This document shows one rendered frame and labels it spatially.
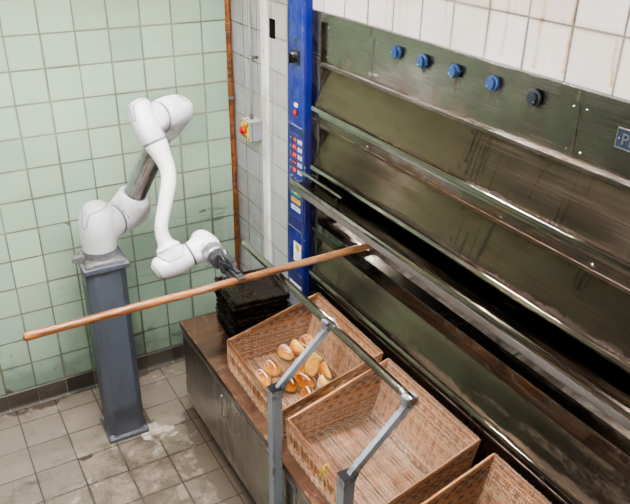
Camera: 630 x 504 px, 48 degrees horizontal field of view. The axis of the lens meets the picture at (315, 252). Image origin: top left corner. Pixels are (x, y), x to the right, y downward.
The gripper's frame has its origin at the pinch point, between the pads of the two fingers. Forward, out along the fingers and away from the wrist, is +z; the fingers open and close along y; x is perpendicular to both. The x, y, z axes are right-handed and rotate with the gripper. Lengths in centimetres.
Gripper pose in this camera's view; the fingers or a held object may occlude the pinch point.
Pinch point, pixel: (238, 279)
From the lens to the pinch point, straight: 274.3
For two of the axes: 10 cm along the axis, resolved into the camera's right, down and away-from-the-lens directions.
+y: -0.2, 8.9, 4.6
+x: -8.6, 2.2, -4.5
